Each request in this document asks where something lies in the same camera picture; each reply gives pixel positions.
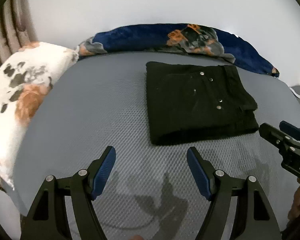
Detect black pants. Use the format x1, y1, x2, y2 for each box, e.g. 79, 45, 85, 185
146, 61, 258, 146

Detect grey mesh mattress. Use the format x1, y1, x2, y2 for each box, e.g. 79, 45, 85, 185
9, 53, 300, 239

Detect blue floral blanket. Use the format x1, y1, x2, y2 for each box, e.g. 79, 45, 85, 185
75, 23, 280, 77

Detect beige curtain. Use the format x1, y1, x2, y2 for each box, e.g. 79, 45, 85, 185
0, 0, 37, 66

